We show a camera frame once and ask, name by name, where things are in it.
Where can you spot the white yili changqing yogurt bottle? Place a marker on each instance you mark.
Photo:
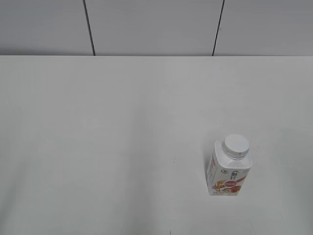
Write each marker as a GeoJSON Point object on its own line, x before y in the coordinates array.
{"type": "Point", "coordinates": [225, 175]}

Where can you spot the white plastic screw cap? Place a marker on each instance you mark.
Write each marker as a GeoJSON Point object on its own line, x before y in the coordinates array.
{"type": "Point", "coordinates": [236, 146]}

